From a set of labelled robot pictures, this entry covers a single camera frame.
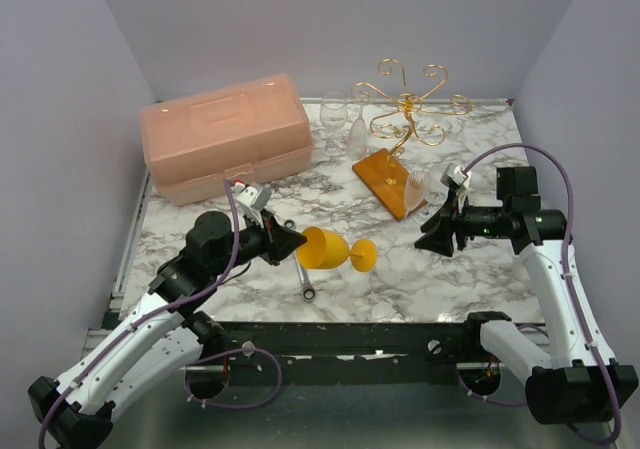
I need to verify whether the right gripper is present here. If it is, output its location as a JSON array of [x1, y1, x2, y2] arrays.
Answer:
[[415, 186, 510, 255]]

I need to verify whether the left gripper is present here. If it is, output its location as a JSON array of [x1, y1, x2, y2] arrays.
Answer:
[[210, 208, 308, 278]]

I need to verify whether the yellow plastic wine glass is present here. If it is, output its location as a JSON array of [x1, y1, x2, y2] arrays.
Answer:
[[296, 227, 377, 272]]

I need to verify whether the ribbed clear champagne flute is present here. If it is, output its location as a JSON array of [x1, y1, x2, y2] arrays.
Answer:
[[346, 102, 368, 161]]

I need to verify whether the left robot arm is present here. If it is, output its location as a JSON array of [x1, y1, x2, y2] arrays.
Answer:
[[28, 210, 306, 448]]

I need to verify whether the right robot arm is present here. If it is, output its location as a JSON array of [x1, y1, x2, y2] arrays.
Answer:
[[415, 164, 638, 424]]

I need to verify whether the clear wine glass right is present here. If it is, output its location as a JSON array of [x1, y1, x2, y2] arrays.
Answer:
[[412, 163, 448, 224]]

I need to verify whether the clear wine glass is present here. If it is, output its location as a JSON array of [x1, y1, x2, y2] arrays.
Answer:
[[320, 91, 348, 156], [412, 163, 448, 224]]

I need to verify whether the clear wine glass back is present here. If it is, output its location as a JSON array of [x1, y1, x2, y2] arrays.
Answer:
[[320, 91, 348, 156]]

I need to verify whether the silver ratchet wrench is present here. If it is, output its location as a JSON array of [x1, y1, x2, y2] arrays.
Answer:
[[283, 219, 318, 303]]

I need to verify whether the pink plastic storage box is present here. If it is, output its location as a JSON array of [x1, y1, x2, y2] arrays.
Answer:
[[139, 74, 315, 206]]

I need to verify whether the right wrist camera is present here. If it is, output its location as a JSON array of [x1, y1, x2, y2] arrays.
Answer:
[[440, 163, 471, 190]]

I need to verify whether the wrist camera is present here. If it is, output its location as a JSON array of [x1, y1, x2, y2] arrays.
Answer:
[[237, 184, 272, 212], [440, 163, 471, 190]]

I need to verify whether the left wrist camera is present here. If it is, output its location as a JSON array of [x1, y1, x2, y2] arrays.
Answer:
[[237, 184, 272, 212]]

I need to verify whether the gold wire glass rack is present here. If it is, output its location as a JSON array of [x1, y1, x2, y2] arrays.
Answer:
[[350, 58, 473, 221]]

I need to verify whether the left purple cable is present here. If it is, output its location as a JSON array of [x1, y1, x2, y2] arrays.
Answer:
[[37, 178, 283, 448]]

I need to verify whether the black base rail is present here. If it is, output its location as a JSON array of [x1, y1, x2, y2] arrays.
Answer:
[[187, 311, 508, 388]]

